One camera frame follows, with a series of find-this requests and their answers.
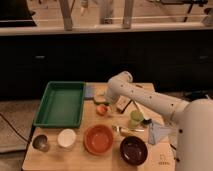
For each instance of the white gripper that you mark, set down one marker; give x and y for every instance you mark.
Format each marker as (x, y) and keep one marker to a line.
(109, 99)

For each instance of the orange apple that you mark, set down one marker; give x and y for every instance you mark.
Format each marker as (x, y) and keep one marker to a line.
(101, 110)

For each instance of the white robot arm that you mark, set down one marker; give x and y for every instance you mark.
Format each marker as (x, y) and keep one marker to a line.
(194, 119)

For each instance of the green plastic cup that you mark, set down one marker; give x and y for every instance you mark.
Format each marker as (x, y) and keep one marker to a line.
(136, 117)

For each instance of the white cup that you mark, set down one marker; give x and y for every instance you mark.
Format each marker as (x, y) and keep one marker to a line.
(66, 138)

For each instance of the small metal cup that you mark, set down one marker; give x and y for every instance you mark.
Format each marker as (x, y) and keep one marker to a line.
(40, 143)

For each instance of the green pea pod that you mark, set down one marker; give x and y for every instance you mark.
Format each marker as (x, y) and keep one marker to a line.
(99, 100)

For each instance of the chocolate bar block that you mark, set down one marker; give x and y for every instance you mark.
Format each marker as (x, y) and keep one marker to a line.
(122, 104)

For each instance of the blue sponge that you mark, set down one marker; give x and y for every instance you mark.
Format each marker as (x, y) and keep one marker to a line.
(89, 92)

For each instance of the gold spoon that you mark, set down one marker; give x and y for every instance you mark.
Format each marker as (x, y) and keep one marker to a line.
(125, 131)

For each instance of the orange bowl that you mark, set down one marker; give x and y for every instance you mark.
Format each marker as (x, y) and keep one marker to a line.
(98, 139)

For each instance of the green plastic tray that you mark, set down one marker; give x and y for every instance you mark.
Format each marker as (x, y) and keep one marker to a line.
(61, 105)

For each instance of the dark purple bowl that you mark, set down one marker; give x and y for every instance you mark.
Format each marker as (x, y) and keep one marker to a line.
(133, 150)

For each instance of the light blue cloth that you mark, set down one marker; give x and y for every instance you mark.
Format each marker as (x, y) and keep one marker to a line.
(157, 132)

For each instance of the white handled brush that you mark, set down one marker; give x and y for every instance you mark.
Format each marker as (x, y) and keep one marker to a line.
(146, 119)

